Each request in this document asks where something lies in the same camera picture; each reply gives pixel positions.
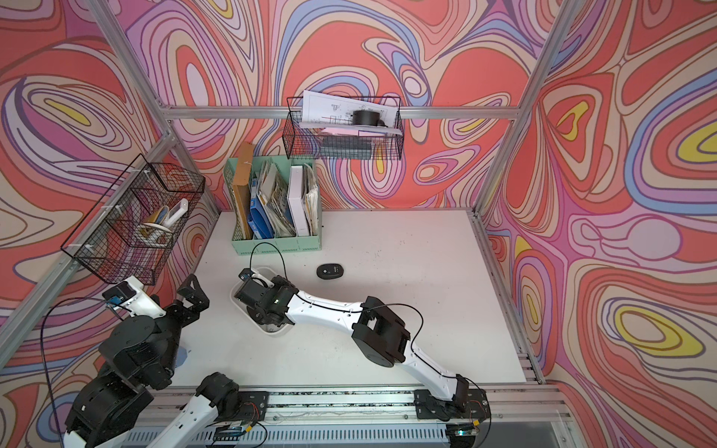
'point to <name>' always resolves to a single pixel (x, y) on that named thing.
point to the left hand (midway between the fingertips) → (182, 284)
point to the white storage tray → (273, 331)
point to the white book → (296, 200)
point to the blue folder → (259, 221)
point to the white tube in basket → (178, 209)
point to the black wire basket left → (124, 239)
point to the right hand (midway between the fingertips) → (281, 288)
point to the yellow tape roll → (159, 216)
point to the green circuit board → (229, 433)
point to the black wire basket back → (327, 144)
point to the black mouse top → (330, 271)
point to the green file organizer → (255, 246)
